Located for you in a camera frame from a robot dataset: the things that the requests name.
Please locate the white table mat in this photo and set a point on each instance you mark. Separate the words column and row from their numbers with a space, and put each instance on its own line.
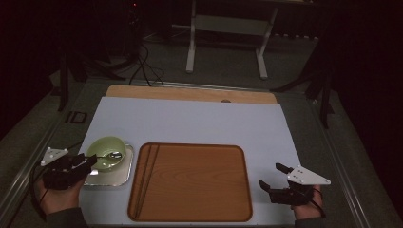
column 190, row 120

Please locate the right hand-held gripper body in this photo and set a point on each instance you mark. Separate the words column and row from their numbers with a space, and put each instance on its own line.
column 294, row 194

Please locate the green ceramic bowl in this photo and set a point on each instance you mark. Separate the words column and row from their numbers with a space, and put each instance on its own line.
column 106, row 145

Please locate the metal floor rail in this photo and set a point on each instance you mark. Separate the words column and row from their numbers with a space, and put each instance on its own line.
column 342, row 164
column 22, row 174

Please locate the black stand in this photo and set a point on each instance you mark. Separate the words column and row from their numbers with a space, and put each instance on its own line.
column 324, row 95
column 63, row 82

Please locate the dark wooden chopstick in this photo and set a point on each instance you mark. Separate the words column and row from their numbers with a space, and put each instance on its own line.
column 143, row 182
column 149, row 182

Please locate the white metal stand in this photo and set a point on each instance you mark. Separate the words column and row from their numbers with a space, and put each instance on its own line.
column 190, row 47

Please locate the round table grommet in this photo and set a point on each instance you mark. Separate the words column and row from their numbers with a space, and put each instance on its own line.
column 225, row 101

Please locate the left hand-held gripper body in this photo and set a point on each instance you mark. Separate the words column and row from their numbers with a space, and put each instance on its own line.
column 61, row 175

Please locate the brown wooden serving tray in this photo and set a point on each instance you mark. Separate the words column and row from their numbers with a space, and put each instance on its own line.
column 196, row 183

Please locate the black floor socket box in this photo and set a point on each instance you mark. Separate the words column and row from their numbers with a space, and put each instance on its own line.
column 76, row 117

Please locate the square silver metal tray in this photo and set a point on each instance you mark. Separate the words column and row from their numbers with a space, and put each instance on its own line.
column 122, row 177

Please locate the metal spoon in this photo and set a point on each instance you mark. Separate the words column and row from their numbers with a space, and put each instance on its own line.
column 114, row 155

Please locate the person's right hand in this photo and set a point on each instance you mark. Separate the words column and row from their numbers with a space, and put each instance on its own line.
column 307, row 210

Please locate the person's left hand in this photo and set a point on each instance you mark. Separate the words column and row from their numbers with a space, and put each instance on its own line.
column 61, row 201

